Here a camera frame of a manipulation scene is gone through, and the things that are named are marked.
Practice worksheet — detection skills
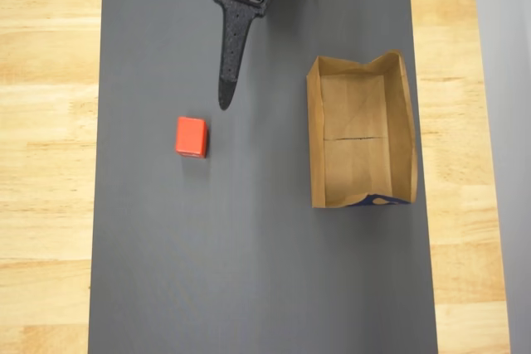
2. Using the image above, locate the red cube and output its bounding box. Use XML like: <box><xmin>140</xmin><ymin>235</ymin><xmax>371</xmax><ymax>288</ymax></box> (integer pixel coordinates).
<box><xmin>173</xmin><ymin>116</ymin><xmax>209</xmax><ymax>159</ymax></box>

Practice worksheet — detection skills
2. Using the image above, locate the brown paper bag box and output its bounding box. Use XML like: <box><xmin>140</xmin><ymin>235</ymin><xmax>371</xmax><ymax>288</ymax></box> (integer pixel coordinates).
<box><xmin>306</xmin><ymin>50</ymin><xmax>419</xmax><ymax>209</ymax></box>

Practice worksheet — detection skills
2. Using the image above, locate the grey table mat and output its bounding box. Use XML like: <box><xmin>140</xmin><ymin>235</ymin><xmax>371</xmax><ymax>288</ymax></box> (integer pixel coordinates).
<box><xmin>86</xmin><ymin>0</ymin><xmax>440</xmax><ymax>354</ymax></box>

